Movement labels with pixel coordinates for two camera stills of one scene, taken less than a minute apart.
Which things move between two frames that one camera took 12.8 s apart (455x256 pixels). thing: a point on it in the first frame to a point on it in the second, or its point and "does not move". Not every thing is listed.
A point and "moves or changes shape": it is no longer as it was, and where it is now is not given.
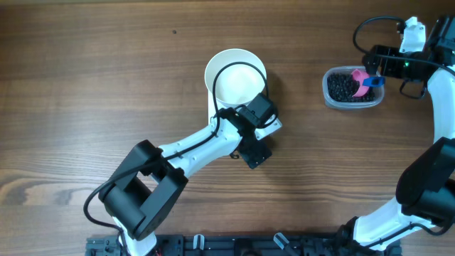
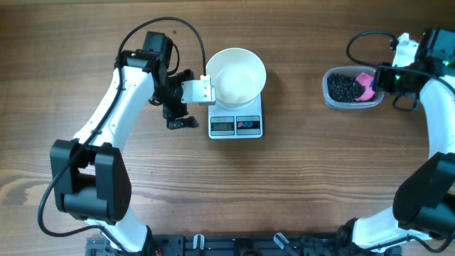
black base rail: x=237 y=244 does not move
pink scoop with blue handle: x=365 y=82 moves or changes shape
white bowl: x=235 y=83 does not move
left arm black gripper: x=251 y=156 to x=180 y=110
